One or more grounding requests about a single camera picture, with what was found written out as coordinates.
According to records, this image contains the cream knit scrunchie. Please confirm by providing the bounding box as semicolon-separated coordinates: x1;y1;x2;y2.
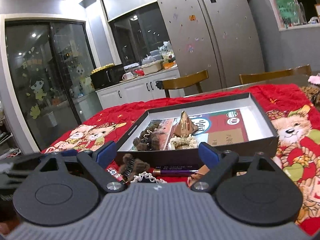
168;135;199;150

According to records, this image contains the brown gold paper pyramid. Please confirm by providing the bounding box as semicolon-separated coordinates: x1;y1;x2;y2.
174;111;199;138

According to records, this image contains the brown knit scrunchie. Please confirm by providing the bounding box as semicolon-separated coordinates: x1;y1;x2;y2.
139;120;161;140

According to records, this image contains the brown fuzzy hair claw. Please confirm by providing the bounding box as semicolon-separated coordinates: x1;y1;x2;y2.
133;133;160;151

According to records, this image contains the polka-dot brown paper pyramid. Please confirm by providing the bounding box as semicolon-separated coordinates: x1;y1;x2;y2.
187;165;209;187

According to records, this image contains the red small tube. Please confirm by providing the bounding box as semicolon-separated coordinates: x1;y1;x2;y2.
106;167;123;181

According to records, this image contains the brown fuzzy claw clip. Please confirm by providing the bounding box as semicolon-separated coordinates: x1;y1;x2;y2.
119;153;150;183

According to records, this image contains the printed book in box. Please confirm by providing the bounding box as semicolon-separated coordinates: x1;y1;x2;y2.
149;109;248;151

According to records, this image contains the black white lace scrunchie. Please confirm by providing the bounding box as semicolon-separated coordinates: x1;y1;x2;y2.
130;172;167;184

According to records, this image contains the black shallow box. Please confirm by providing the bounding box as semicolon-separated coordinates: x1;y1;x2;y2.
114;93;279;167

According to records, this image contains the purple pen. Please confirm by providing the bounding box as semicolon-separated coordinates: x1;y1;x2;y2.
152;169;198;177

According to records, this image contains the red bear-print quilt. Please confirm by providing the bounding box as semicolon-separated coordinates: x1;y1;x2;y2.
47;85;319;235

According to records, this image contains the black microwave oven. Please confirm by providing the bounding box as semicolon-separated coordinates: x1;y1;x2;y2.
90;63;125;90

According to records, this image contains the right wooden chair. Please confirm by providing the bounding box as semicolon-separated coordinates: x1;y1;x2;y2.
239;64;312;85

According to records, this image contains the wooden chair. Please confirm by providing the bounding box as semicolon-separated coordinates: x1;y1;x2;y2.
239;64;312;85
156;70;209;98

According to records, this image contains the white kitchen cabinet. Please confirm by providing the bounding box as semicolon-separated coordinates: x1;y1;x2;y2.
96;67;180;109

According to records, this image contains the left wooden chair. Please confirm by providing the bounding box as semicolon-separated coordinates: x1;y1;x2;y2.
156;70;209;98

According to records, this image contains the white mug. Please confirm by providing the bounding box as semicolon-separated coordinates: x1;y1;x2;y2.
122;72;135;80

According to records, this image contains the glass sliding door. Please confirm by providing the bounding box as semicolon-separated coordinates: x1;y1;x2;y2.
5;20;99;150

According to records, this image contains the brown woven coaster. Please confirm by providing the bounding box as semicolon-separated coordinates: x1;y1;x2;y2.
300;86;320;105

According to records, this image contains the beige plastic basin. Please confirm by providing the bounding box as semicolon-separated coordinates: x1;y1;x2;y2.
141;60;162;75

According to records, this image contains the snack bag on counter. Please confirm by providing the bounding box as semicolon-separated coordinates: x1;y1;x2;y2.
158;41;175;63

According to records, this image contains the silver double-door refrigerator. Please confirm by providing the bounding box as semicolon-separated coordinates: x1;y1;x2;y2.
157;0;265;92

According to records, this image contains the green paper sign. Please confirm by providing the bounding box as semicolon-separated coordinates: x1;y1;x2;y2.
276;0;300;28

